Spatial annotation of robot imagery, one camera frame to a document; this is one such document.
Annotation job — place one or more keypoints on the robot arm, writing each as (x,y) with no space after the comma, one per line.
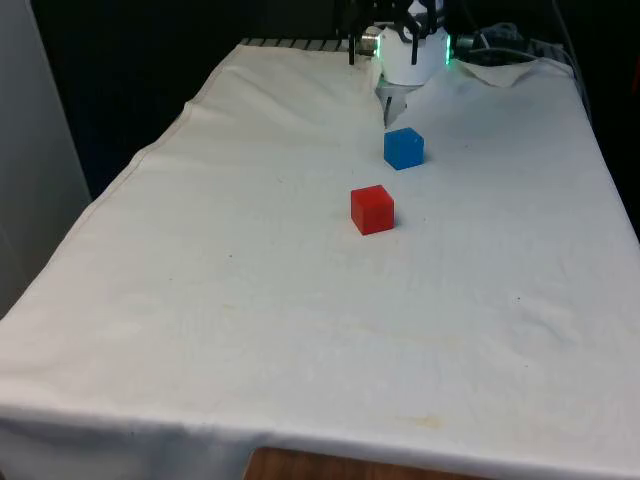
(400,65)

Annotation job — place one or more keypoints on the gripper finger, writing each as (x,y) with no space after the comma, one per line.
(353,50)
(414,52)

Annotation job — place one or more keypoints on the red cube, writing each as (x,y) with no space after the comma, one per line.
(371,210)

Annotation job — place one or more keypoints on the blue cube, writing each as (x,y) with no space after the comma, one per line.
(402,149)

